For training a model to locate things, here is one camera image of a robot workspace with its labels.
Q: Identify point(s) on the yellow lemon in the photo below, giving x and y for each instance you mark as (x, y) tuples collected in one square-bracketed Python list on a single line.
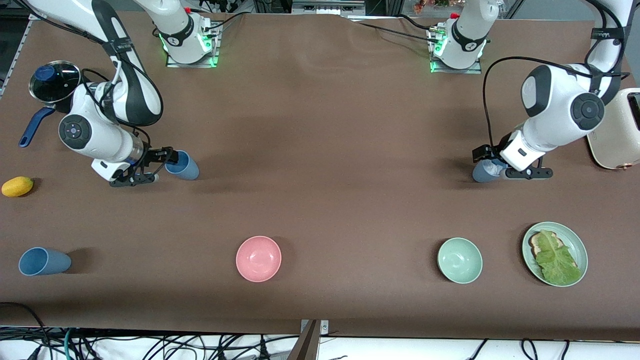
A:
[(17, 186)]

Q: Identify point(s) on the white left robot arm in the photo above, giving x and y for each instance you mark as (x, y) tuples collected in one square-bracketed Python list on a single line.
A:
[(555, 105)]

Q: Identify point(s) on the green lettuce leaf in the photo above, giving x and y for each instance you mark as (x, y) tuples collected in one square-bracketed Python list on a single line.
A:
[(557, 262)]

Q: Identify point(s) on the cream toaster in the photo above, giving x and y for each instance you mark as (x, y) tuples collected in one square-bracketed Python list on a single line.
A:
[(617, 145)]

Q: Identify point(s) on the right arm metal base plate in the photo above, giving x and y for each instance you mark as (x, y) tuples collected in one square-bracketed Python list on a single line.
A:
[(215, 50)]

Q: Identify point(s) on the mint green plate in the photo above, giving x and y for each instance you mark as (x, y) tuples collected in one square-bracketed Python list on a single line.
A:
[(577, 245)]

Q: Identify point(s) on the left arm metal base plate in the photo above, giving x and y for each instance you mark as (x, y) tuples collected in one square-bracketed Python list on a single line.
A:
[(465, 71)]

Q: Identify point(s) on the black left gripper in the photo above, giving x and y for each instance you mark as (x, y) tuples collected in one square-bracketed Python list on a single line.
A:
[(483, 152)]

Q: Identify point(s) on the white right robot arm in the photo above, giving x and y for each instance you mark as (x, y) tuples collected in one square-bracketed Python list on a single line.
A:
[(95, 135)]

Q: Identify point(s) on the pink bowl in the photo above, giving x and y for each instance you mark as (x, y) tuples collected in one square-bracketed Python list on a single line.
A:
[(258, 259)]

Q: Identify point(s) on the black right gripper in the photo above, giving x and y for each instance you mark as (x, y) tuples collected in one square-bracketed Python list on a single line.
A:
[(151, 154)]

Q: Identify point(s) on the blue cup holding white paper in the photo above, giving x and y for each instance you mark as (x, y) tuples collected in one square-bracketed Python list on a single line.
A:
[(481, 175)]

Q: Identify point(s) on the metal table bracket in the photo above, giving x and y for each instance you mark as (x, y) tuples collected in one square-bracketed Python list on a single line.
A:
[(325, 327)]

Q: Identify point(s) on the grey metal box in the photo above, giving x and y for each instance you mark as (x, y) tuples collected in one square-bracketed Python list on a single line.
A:
[(327, 7)]

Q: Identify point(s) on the toast slice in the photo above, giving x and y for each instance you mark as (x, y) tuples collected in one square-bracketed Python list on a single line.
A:
[(535, 245)]

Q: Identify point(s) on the mint green bowl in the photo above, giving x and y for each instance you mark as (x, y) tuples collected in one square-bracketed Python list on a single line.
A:
[(460, 260)]

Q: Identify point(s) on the blue plastic cup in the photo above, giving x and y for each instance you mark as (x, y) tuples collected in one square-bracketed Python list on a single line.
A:
[(189, 172), (45, 262)]

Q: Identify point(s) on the crumpled white paper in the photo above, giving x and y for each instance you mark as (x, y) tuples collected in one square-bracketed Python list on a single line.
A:
[(497, 167)]

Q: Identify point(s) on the glass pot lid blue knob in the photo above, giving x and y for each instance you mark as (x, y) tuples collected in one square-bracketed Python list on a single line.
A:
[(55, 82)]

